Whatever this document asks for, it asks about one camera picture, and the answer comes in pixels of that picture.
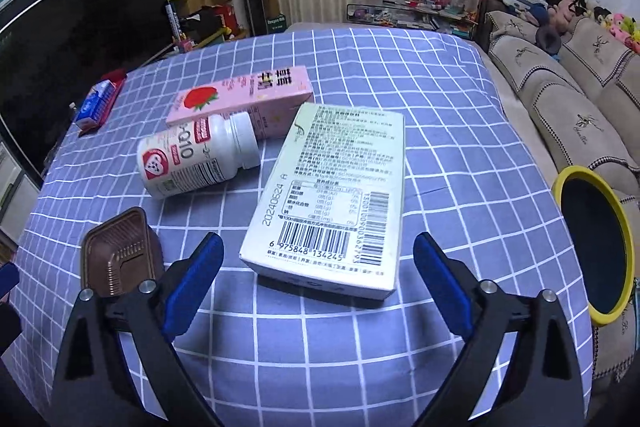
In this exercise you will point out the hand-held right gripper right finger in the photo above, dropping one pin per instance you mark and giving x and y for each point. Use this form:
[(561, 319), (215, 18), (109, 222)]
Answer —
[(445, 287)]

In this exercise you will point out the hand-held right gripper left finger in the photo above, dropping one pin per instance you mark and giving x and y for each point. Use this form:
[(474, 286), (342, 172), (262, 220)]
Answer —
[(195, 282)]

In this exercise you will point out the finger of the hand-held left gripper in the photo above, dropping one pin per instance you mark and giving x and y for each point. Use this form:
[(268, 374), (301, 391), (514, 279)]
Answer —
[(7, 278)]

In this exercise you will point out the white box with barcode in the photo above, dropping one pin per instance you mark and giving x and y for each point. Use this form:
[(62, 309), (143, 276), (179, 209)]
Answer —
[(330, 197)]

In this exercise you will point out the yellow-rimmed black trash bin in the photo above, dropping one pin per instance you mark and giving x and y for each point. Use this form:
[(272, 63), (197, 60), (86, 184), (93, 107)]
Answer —
[(595, 237)]

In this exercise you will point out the white television stand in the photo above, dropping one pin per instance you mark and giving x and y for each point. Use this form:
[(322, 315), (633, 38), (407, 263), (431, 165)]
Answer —
[(15, 202)]

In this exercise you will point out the brown plastic tray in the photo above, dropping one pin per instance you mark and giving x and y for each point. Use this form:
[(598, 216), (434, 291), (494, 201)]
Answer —
[(117, 252)]

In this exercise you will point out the blue checkered tablecloth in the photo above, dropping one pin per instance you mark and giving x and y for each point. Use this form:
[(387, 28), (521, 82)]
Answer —
[(350, 357)]

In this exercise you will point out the white pill bottle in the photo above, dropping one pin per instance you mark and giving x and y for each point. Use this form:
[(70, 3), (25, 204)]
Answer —
[(190, 157)]

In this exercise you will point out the pink strawberry carton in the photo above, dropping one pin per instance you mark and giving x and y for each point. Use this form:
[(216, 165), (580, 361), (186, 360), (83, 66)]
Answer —
[(240, 94)]

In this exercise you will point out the blue and red tube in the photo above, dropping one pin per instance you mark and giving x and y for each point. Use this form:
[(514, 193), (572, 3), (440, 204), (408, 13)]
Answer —
[(97, 104)]

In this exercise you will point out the beige sofa with embroidered covers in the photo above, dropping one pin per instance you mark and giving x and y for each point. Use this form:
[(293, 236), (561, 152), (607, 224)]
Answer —
[(565, 107)]

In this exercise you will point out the black television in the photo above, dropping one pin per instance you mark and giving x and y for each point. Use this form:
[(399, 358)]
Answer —
[(75, 47)]

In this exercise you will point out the dark round cushion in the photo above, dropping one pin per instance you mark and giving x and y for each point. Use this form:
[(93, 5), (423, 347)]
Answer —
[(548, 41)]

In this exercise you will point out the dark green box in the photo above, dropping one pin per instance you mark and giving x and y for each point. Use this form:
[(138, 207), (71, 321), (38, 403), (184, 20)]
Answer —
[(275, 24)]

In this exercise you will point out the low shelf of clutter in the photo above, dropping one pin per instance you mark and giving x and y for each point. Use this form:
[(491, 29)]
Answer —
[(410, 14)]

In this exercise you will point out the cardboard box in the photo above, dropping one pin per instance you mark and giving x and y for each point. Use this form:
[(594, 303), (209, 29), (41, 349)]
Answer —
[(210, 2)]

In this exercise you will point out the pile of plush toys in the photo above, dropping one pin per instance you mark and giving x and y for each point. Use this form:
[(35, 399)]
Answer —
[(615, 24)]

